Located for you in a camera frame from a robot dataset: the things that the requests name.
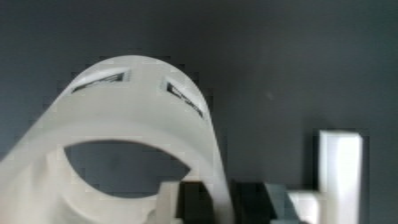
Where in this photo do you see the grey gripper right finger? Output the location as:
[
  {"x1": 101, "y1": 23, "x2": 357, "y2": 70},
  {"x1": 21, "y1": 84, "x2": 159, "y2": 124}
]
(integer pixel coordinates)
[{"x1": 232, "y1": 182, "x2": 307, "y2": 224}]

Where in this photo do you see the white lamp shade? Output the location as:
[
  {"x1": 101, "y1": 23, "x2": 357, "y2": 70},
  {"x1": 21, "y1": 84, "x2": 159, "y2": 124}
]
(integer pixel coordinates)
[{"x1": 0, "y1": 55, "x2": 234, "y2": 224}]

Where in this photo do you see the white right fence piece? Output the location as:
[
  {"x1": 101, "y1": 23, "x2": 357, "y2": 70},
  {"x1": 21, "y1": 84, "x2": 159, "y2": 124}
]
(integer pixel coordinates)
[{"x1": 287, "y1": 130, "x2": 364, "y2": 224}]

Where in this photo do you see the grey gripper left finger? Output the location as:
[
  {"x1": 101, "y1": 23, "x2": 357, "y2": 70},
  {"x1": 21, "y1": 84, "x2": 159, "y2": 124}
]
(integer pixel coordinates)
[{"x1": 154, "y1": 182, "x2": 214, "y2": 224}]

